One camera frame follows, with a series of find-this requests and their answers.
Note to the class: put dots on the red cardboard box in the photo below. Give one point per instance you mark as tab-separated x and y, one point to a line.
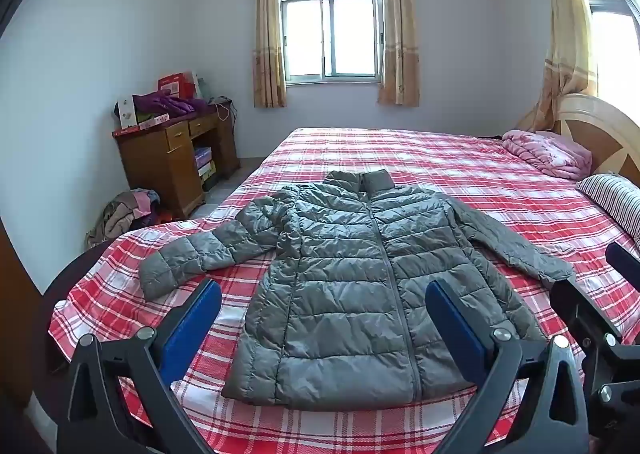
175	84

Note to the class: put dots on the pink quilt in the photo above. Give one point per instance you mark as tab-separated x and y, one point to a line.
547	154

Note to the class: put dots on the wooden headboard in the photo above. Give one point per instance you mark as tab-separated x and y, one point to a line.
600	126

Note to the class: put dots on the stack of boxes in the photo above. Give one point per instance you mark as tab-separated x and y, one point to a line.
205	165

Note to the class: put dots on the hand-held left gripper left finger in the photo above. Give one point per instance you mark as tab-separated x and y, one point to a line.
192	316

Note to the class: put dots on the brown wooden desk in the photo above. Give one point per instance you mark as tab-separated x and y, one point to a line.
160	169

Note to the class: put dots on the white printed box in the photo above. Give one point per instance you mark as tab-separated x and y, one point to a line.
126	112

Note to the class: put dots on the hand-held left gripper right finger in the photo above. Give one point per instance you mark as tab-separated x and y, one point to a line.
452	316

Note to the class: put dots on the sliding window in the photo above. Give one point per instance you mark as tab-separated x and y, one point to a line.
330	19

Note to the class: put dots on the flat red box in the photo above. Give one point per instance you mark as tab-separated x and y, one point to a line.
152	122

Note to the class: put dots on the striped pillow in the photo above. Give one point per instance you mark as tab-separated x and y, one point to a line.
612	194

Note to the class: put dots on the long beige patterned curtain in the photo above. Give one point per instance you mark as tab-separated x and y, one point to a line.
567	34

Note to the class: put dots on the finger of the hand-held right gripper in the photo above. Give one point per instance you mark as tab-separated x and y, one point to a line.
625	264
582	306

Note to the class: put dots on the pile of clothes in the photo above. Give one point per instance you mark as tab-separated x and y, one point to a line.
122	214

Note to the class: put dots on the bed with red plaid sheet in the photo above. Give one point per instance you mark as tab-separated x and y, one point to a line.
425	169

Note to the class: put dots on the large bright window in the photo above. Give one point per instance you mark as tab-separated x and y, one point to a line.
615	34

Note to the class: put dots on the brown wooden panel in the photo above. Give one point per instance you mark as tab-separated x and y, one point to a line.
15	314

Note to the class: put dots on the grey puffer jacket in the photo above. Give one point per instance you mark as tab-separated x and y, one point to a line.
345	284

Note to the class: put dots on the purple garment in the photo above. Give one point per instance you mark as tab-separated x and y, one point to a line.
167	104

